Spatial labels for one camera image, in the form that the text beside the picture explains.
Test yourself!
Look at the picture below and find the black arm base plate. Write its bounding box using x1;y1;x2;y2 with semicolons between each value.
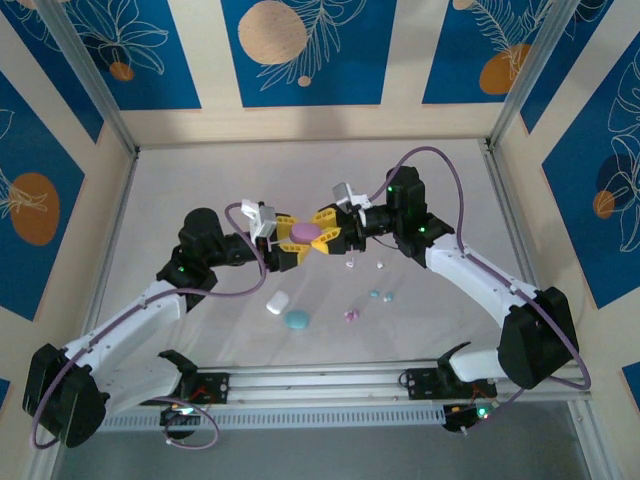
178;370;232;404
405;367;497;401

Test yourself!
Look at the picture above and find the blue earbud charging case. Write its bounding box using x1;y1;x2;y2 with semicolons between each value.
283;309;311;332

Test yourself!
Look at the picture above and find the white earbud charging case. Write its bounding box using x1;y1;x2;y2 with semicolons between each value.
265;289;291;315

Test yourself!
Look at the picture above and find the aluminium table side rail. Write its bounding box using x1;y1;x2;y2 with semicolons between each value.
79;147;141;351
478;138;601;480

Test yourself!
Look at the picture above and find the small black controller board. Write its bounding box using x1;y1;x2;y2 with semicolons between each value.
159;403;202;441
442;399;501;434

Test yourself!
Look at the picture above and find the grey slotted cable duct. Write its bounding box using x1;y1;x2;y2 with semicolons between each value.
97;403;447;432

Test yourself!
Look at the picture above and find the pink earbud charging case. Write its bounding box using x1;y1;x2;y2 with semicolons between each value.
290;221;322;246

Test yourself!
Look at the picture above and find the aluminium frame post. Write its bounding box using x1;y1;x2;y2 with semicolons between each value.
34;0;141;156
484;0;586;151

